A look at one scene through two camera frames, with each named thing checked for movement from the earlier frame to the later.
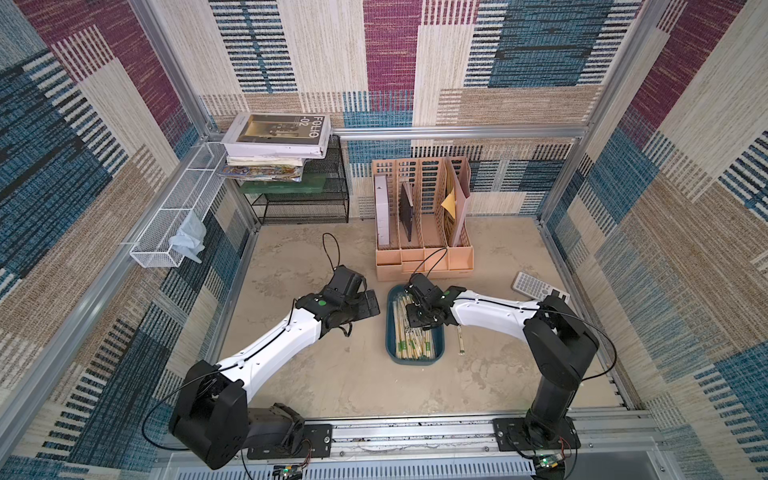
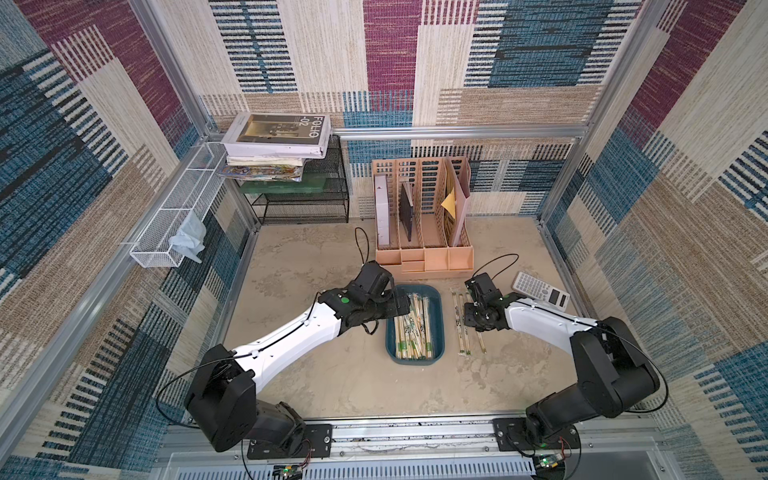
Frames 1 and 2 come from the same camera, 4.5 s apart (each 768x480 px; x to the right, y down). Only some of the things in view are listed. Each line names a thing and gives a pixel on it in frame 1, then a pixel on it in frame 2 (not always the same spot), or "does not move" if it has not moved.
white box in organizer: x=382 y=208 does not move
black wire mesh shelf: x=330 y=207 does not move
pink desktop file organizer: x=421 y=217 does not move
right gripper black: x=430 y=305 -> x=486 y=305
